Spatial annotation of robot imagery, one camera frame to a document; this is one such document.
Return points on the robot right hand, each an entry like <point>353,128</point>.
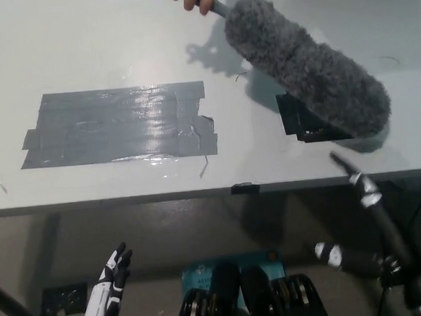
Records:
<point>381,218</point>

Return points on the grey fluffy duster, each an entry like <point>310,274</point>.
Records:
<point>305,64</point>

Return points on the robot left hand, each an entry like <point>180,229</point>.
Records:
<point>101,303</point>

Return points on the black table leg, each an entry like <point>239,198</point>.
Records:
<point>15,309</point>

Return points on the grey duct tape patch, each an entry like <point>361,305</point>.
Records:
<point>121,128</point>

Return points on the black tape marked spot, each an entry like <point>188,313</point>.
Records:
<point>298,119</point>

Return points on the small black tape piece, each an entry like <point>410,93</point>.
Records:
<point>245,189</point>

